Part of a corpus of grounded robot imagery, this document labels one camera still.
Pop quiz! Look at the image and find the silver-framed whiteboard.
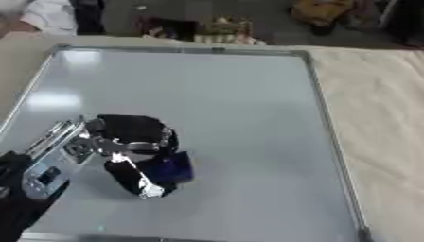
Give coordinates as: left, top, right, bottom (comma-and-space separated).
0, 44, 373, 242

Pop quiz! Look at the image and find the dark red bag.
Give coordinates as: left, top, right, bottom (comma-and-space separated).
135, 15, 199, 42

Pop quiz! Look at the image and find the box of assorted items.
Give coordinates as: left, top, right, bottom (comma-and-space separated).
192, 15, 269, 46

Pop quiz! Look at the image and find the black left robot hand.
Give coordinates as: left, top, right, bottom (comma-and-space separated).
82, 113, 181, 199

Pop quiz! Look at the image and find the person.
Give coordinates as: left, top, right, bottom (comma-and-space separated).
0, 0, 106, 36

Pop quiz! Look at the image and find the yellow bag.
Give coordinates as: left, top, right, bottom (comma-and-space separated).
290, 0, 358, 36

